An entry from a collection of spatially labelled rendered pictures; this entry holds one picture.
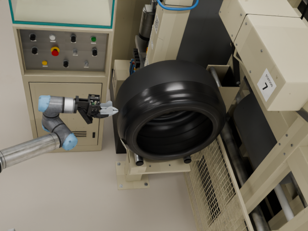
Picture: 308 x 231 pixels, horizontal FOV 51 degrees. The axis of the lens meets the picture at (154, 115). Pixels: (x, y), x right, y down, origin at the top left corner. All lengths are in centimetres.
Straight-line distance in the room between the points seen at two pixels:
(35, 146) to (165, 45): 79
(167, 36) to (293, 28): 58
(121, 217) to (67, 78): 114
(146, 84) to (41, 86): 98
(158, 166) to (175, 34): 77
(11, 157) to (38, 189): 137
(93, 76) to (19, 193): 111
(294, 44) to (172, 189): 181
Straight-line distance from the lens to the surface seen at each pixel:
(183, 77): 148
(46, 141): 144
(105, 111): 153
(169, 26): 160
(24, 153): 140
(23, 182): 278
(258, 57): 126
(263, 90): 121
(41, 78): 222
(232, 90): 193
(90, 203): 265
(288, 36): 134
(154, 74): 149
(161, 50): 168
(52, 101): 149
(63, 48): 210
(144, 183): 276
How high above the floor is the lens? 241
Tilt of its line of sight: 49 degrees down
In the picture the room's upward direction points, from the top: 15 degrees clockwise
